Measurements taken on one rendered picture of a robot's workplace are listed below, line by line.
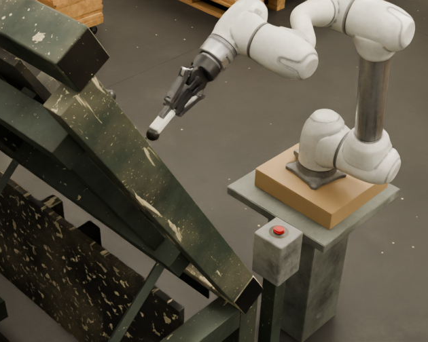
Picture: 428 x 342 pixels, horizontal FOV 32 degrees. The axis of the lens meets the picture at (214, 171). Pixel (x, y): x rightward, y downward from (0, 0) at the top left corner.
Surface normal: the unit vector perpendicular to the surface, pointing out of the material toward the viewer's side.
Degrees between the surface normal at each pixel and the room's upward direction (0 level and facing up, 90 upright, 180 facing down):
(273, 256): 90
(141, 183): 90
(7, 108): 30
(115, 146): 90
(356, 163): 98
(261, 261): 90
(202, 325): 0
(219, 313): 0
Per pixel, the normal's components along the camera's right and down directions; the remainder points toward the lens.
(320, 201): 0.04, -0.80
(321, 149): -0.54, 0.40
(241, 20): -0.13, -0.36
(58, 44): -0.33, -0.48
